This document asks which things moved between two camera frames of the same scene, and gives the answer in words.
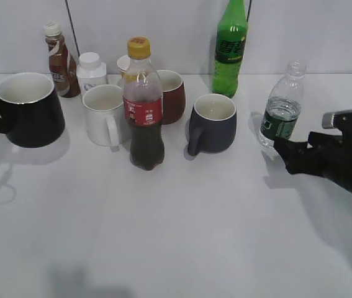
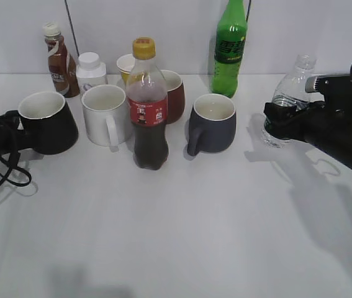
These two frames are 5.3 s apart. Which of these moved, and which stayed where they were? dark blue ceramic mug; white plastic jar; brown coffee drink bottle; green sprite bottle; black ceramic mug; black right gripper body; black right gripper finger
Moved: black right gripper body; black right gripper finger; black ceramic mug
Stayed: white plastic jar; brown coffee drink bottle; dark blue ceramic mug; green sprite bottle
